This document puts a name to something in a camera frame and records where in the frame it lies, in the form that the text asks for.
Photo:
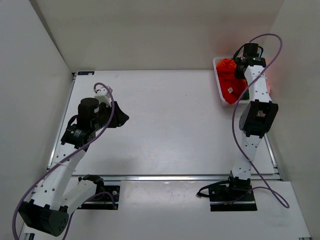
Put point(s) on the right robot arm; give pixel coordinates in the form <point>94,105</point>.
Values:
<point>255,121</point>

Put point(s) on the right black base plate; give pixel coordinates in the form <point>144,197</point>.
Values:
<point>223,201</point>

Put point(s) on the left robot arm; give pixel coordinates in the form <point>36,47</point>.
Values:
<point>50,208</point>

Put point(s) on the pink t-shirt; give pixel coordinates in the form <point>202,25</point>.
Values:
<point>268,87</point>

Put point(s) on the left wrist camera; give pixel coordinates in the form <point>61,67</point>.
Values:
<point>103,94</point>

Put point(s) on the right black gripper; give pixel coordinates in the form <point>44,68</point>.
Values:
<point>237,75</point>

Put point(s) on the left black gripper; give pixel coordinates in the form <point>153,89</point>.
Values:
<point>120,116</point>

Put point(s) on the white plastic basket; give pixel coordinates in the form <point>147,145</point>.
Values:
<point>215,61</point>

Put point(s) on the green t-shirt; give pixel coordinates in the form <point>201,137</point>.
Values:
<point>246,96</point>

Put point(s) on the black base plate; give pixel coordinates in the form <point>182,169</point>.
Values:
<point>223,201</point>
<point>108,200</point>

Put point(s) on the aluminium table rail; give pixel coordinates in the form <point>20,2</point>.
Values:
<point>164,178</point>

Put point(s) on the orange t-shirt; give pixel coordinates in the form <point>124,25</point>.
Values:
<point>226,69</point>

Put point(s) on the red t-shirt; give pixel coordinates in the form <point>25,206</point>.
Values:
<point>232,89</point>

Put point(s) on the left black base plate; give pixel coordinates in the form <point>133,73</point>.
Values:
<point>108,200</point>

